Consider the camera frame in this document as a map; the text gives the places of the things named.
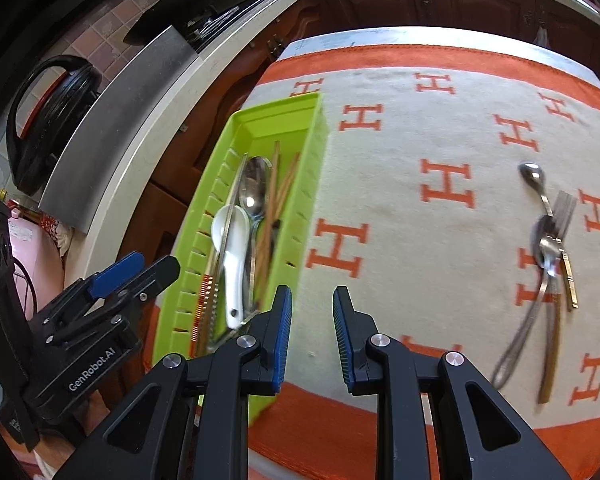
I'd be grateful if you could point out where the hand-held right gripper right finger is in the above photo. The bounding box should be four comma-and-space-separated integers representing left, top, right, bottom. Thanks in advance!
332, 286, 573, 480

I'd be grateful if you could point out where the stainless steel splash panel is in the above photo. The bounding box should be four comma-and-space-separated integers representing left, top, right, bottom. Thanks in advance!
39, 25, 198, 235

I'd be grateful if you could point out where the small steel spoon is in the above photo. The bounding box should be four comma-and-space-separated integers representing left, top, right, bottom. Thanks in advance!
490, 215, 563, 391

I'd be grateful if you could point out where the green plastic utensil tray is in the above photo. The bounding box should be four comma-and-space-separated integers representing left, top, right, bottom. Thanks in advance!
150, 92, 329, 428

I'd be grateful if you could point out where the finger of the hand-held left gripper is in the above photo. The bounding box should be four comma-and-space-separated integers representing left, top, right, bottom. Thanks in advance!
50, 255, 182, 346
40, 253, 146, 331

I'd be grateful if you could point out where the orange and cream printed blanket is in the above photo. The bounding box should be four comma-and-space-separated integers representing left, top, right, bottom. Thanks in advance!
142, 42, 600, 480

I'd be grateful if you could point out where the small spoon with gold handle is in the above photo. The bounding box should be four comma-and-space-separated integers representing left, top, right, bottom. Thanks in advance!
517, 161, 579, 311

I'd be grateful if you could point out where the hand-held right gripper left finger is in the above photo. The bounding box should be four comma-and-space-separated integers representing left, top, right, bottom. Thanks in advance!
52, 285, 293, 480

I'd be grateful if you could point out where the black rice cooker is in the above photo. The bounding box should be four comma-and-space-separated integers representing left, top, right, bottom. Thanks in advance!
5, 55, 103, 196

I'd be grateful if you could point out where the black gas stove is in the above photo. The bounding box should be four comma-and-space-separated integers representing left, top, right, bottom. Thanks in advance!
180, 0, 281, 53

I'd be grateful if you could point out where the steel chopstick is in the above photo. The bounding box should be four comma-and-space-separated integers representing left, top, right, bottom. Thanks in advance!
215, 154, 248, 261

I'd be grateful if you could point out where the steel fork with wooden handle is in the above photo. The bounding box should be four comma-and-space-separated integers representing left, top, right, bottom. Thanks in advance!
536, 191, 579, 406

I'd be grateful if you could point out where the large steel spoon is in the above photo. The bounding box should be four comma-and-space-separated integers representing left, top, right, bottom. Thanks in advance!
238, 156, 274, 311

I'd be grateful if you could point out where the pink electric cooker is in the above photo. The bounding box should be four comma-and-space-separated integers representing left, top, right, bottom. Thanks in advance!
7, 210, 66, 311

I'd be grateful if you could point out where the white ceramic spoon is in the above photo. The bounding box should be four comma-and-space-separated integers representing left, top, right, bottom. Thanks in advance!
211, 204, 251, 331

